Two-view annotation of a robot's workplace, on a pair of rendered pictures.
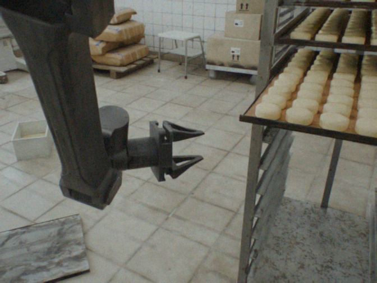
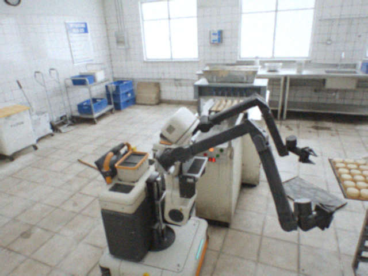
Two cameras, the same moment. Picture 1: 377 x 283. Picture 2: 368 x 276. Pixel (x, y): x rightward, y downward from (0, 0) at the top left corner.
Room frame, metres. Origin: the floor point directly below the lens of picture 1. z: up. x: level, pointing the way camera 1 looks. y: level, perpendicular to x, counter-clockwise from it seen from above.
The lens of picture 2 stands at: (-0.38, -1.36, 1.70)
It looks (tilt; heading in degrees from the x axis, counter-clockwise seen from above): 22 degrees down; 84
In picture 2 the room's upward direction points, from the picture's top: 3 degrees counter-clockwise
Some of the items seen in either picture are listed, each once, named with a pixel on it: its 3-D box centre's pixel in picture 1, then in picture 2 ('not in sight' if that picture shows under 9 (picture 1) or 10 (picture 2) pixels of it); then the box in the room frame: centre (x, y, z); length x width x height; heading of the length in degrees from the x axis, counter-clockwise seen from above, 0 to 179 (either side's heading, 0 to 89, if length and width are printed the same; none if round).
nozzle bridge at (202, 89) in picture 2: not in sight; (230, 97); (0.45, 1.27, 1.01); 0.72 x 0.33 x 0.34; 153
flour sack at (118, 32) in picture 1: (117, 30); not in sight; (4.28, 0.81, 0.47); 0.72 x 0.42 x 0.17; 155
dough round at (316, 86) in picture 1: (311, 89); not in sight; (0.77, -0.29, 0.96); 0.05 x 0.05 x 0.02
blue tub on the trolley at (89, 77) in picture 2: not in sight; (82, 80); (-1.72, 4.11, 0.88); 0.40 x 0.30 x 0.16; 154
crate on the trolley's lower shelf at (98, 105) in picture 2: not in sight; (92, 106); (-1.66, 4.30, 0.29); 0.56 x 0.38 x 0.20; 68
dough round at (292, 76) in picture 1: (289, 78); not in sight; (0.85, -0.26, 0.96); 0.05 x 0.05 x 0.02
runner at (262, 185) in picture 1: (281, 145); not in sight; (1.16, -0.36, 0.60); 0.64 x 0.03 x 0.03; 155
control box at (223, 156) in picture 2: not in sight; (211, 153); (0.06, 0.49, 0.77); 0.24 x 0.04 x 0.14; 153
